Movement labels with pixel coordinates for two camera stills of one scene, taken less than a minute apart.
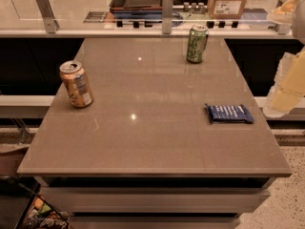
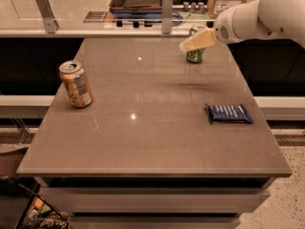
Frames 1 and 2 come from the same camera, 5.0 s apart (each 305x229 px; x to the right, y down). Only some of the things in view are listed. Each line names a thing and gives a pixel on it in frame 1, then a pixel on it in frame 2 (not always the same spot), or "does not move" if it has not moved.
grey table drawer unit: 155,201 does not move
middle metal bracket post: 167,11 does not move
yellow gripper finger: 283,14 to 202,39
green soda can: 196,43 does not move
